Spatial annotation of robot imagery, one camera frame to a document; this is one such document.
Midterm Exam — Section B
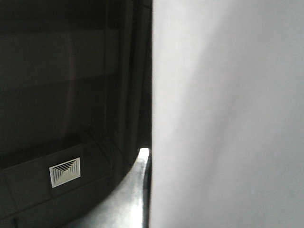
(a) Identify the white ceiling air vent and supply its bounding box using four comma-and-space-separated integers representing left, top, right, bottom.
49, 157, 81, 188

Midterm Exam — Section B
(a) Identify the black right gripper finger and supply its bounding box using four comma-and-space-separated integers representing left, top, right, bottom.
64, 148, 151, 228

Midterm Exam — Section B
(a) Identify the white paper sheet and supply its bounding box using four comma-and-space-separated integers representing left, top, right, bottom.
150, 0, 304, 228

